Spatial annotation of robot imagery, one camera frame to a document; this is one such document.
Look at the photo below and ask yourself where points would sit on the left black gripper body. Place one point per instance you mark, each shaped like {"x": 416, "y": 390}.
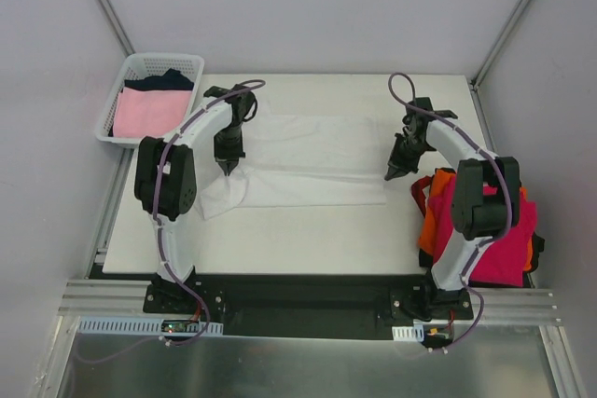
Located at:
{"x": 229, "y": 156}

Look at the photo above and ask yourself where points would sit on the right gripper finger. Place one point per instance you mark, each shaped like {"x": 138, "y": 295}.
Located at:
{"x": 394, "y": 172}
{"x": 396, "y": 154}

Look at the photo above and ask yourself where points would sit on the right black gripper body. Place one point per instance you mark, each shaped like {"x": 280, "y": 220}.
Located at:
{"x": 401, "y": 161}

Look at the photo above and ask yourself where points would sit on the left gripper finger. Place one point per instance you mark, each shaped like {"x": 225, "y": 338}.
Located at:
{"x": 223, "y": 164}
{"x": 232, "y": 164}

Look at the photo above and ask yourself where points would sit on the red t shirt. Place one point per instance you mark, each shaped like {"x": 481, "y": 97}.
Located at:
{"x": 417, "y": 192}

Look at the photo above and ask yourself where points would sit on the white t shirt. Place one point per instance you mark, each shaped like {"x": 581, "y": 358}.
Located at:
{"x": 296, "y": 161}

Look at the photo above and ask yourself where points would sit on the black t shirt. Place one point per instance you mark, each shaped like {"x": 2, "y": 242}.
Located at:
{"x": 538, "y": 244}

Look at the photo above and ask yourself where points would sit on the magenta t shirt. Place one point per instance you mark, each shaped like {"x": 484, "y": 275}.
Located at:
{"x": 504, "y": 262}

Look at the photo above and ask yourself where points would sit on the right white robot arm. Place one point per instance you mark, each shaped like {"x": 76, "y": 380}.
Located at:
{"x": 485, "y": 204}

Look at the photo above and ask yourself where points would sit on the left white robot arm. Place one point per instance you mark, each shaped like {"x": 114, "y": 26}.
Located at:
{"x": 166, "y": 176}

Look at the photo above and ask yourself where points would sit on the navy t shirt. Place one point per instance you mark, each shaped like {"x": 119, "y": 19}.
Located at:
{"x": 171, "y": 80}

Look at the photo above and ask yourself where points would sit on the pink t shirt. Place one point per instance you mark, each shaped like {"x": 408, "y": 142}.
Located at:
{"x": 149, "y": 113}

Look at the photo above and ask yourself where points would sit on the right white cable duct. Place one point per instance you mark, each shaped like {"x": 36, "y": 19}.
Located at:
{"x": 414, "y": 333}

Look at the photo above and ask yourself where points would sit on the white cable duct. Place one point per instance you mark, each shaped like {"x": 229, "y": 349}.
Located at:
{"x": 414, "y": 333}
{"x": 147, "y": 327}

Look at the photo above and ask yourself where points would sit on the aluminium rail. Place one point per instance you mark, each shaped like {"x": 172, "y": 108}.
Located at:
{"x": 111, "y": 298}

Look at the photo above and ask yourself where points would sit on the left white cable duct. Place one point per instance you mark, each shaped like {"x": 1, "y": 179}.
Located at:
{"x": 147, "y": 327}

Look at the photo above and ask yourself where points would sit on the right aluminium frame post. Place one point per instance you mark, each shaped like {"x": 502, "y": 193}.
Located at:
{"x": 507, "y": 30}

